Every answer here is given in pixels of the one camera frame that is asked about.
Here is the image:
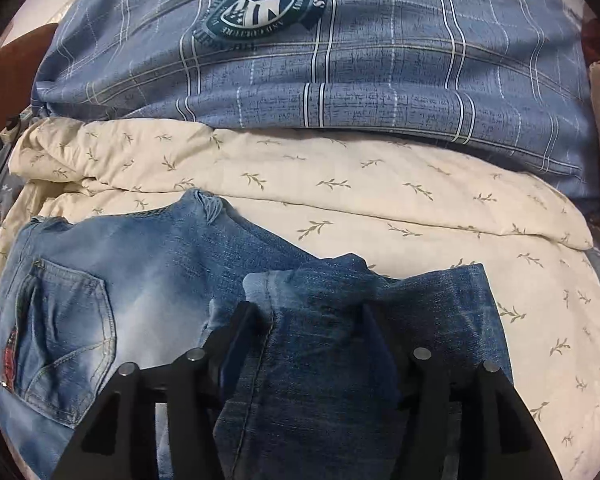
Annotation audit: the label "cream leaf-print blanket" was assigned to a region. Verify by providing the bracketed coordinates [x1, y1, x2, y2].
[0, 117, 600, 480]

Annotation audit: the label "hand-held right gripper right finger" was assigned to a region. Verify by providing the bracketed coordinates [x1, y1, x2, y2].
[362, 304, 563, 480]

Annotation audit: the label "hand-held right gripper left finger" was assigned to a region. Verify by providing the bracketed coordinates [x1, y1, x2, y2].
[50, 302, 276, 480]

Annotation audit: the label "brown wooden headboard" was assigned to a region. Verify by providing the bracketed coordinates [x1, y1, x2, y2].
[0, 22, 61, 146]

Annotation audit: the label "blue denim pants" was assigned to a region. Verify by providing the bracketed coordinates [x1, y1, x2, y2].
[0, 189, 513, 480]

